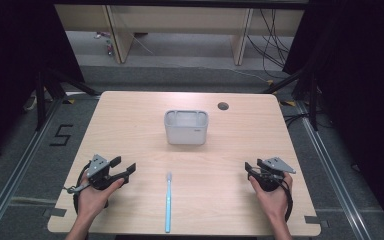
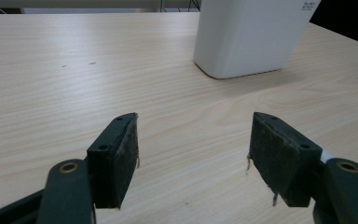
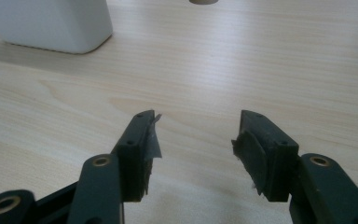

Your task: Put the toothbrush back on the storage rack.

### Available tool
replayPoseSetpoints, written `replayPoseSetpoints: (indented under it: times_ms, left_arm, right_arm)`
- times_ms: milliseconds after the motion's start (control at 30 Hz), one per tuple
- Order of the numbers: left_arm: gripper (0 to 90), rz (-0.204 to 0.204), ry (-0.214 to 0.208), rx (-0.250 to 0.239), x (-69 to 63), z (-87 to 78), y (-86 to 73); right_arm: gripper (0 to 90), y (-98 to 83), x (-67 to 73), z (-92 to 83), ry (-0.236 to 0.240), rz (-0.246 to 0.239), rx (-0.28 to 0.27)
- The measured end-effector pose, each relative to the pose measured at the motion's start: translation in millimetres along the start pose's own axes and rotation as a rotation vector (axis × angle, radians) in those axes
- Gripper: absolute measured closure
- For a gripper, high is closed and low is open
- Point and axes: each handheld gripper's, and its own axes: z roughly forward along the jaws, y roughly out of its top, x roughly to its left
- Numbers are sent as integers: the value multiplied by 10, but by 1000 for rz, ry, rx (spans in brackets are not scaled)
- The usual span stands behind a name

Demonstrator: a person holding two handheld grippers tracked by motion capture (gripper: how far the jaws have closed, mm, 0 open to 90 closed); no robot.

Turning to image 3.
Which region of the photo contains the round beige object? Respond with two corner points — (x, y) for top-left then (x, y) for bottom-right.
(188, 0), (219, 6)

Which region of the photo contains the white square container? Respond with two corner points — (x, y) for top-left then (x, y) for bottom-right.
(0, 0), (114, 55)

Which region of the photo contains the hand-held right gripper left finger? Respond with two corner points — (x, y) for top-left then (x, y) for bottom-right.
(66, 109), (163, 224)

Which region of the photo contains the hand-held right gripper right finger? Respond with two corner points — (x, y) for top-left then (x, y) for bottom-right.
(231, 109), (358, 224)

